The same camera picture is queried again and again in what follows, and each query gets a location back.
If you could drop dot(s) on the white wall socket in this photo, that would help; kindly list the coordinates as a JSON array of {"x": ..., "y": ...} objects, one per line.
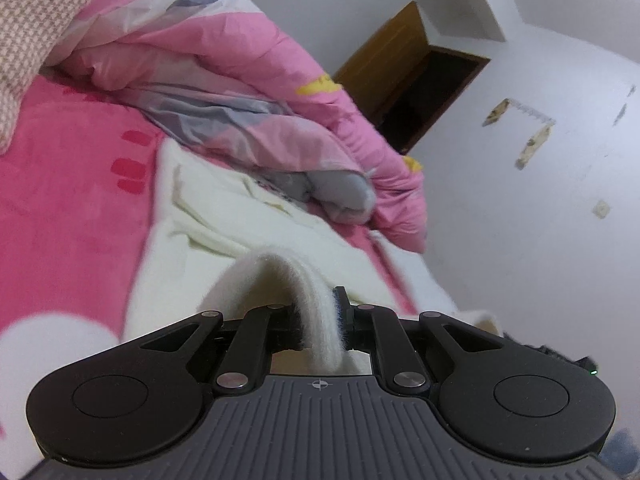
[{"x": 602, "y": 209}]

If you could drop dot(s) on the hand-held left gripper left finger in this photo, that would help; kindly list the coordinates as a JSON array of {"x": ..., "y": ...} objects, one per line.
[{"x": 292, "y": 332}]

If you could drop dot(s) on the white fluffy sweater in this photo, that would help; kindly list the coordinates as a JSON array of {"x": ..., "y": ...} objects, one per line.
[{"x": 300, "y": 245}]

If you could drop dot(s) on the pink checked pillow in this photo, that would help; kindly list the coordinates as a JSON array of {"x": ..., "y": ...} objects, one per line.
[{"x": 35, "y": 35}]

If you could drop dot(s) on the folded white cloth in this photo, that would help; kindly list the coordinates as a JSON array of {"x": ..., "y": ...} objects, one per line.
[{"x": 440, "y": 295}]

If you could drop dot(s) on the brown wooden door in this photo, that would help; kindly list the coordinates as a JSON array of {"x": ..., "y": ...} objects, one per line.
[{"x": 390, "y": 60}]

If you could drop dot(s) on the pink floral quilt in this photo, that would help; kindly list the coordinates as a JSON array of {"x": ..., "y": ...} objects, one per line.
[{"x": 225, "y": 60}]

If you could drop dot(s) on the pink fleece bed blanket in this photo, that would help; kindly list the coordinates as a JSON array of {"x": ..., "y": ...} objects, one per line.
[{"x": 65, "y": 200}]

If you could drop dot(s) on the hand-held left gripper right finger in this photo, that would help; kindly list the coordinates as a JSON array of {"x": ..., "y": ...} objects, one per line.
[{"x": 347, "y": 330}]

